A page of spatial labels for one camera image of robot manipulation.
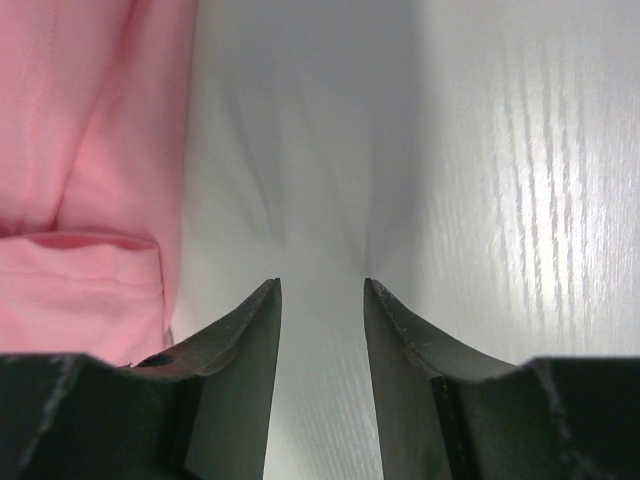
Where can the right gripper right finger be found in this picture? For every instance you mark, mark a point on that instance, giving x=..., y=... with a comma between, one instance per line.
x=447, y=411

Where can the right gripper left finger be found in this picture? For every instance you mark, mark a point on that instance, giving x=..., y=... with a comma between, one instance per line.
x=197, y=410

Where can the pink t shirt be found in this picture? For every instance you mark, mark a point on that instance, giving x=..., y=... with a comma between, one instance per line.
x=94, y=98

